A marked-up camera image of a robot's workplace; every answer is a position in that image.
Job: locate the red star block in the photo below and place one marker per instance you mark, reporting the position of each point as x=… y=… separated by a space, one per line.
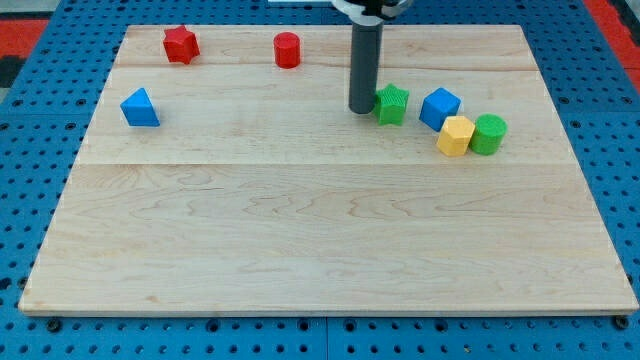
x=180 y=44

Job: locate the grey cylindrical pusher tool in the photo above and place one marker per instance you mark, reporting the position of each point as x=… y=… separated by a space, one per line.
x=364 y=64

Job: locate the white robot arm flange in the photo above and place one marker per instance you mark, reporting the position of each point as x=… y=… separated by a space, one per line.
x=371 y=12

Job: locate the wooden board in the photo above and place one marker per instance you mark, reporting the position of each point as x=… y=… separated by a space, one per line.
x=261 y=194

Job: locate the yellow hexagon block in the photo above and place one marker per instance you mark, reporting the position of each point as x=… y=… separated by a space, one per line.
x=455 y=136

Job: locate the blue cube block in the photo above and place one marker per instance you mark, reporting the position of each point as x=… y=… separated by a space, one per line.
x=437 y=106

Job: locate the green star block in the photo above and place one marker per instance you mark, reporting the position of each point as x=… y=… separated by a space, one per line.
x=391 y=104

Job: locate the blue triangle block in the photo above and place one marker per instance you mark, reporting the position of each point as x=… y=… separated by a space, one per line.
x=138 y=110

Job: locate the green cylinder block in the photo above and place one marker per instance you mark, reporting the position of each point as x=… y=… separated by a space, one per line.
x=488 y=134

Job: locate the red cylinder block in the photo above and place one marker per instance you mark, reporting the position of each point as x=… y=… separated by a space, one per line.
x=287 y=50

